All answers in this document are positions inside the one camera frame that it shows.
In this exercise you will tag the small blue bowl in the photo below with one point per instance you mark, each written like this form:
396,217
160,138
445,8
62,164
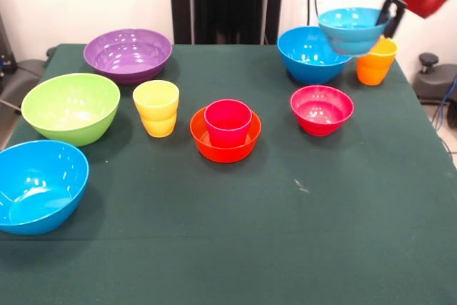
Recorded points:
351,39

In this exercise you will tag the crimson small bowl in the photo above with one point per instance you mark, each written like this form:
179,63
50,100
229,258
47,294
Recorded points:
321,112

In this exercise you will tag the crimson cup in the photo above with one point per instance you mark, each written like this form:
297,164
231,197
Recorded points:
228,133

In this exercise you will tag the orange bowl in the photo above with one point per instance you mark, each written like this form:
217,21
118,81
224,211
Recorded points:
225,155

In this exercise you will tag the orange cup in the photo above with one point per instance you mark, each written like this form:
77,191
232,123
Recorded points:
375,69

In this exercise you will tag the black stand base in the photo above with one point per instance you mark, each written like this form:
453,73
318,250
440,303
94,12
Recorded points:
439,81

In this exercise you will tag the large blue bowl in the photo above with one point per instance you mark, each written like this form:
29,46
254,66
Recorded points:
307,55
39,190

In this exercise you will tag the dark green tablecloth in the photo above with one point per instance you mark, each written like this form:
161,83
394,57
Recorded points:
250,212

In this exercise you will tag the yellow cup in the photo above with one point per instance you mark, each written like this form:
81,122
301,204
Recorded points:
156,112

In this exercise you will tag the large purple bowl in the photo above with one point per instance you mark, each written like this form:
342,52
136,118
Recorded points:
126,56

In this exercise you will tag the large green bowl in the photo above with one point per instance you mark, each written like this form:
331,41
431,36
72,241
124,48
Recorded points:
71,108

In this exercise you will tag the grey stand base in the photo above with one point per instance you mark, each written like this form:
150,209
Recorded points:
25,69

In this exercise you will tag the black equipment box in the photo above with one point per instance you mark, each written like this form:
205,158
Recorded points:
5,55

